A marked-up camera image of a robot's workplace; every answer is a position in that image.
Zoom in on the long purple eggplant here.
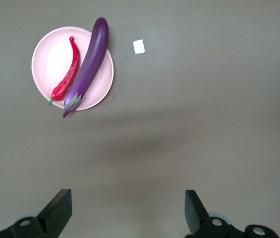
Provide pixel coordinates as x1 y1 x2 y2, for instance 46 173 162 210
62 17 110 119

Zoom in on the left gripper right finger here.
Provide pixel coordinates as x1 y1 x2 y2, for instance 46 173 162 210
184 189 279 238

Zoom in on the small tape piece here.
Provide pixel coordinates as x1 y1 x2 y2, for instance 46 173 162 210
132 39 146 55

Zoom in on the brown table cover sheet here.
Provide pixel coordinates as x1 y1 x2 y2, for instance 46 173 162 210
0 0 280 238

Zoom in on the pink plate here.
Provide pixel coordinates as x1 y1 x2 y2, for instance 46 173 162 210
31 26 114 111

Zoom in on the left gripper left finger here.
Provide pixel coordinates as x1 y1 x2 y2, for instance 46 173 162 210
0 188 72 238

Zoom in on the red chili pepper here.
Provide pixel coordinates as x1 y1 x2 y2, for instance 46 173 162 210
47 36 81 106

